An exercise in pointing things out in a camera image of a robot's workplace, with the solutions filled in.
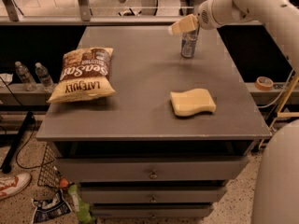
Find grey drawer cabinet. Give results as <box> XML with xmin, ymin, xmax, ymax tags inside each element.
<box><xmin>37</xmin><ymin>26</ymin><xmax>269</xmax><ymax>218</ymax></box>

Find black wire basket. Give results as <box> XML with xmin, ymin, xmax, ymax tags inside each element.
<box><xmin>37</xmin><ymin>145</ymin><xmax>61</xmax><ymax>189</ymax></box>

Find yellow sponge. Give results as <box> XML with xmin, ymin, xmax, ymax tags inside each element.
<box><xmin>170</xmin><ymin>89</ymin><xmax>216</xmax><ymax>117</ymax></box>

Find sea salt chips bag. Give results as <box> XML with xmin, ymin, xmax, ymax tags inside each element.
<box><xmin>48</xmin><ymin>47</ymin><xmax>115</xmax><ymax>104</ymax></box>

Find silver blue redbull can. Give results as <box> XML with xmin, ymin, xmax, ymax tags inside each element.
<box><xmin>181</xmin><ymin>30</ymin><xmax>199</xmax><ymax>58</ymax></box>

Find black stand leg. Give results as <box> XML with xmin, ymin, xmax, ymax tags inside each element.
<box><xmin>1</xmin><ymin>112</ymin><xmax>34</xmax><ymax>174</ymax></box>

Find left clear water bottle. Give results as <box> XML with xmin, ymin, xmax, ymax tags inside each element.
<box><xmin>15</xmin><ymin>62</ymin><xmax>37</xmax><ymax>91</ymax></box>

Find orange tape roll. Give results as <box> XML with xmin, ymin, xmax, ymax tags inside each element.
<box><xmin>254</xmin><ymin>77</ymin><xmax>274</xmax><ymax>91</ymax></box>

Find green snack bag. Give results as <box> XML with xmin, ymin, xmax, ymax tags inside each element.
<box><xmin>68</xmin><ymin>185</ymin><xmax>96</xmax><ymax>224</ymax></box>

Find white orange sneaker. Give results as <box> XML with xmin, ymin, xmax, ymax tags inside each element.
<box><xmin>0</xmin><ymin>173</ymin><xmax>32</xmax><ymax>200</ymax></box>

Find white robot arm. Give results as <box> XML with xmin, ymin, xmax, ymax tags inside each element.
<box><xmin>168</xmin><ymin>0</ymin><xmax>299</xmax><ymax>224</ymax></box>

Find black floor cable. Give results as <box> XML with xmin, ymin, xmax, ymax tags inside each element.
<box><xmin>0</xmin><ymin>77</ymin><xmax>56</xmax><ymax>170</ymax></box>

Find clear water bottle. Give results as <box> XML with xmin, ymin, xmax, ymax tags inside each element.
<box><xmin>36</xmin><ymin>63</ymin><xmax>54</xmax><ymax>93</ymax></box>
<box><xmin>15</xmin><ymin>62</ymin><xmax>37</xmax><ymax>91</ymax></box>

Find dark crumpled snack bag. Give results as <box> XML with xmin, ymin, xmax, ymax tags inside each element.
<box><xmin>32</xmin><ymin>189</ymin><xmax>72</xmax><ymax>224</ymax></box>

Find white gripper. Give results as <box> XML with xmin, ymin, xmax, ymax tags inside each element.
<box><xmin>168</xmin><ymin>0</ymin><xmax>247</xmax><ymax>35</ymax></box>

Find right clear water bottle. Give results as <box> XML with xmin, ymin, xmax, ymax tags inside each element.
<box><xmin>36</xmin><ymin>63</ymin><xmax>54</xmax><ymax>93</ymax></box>

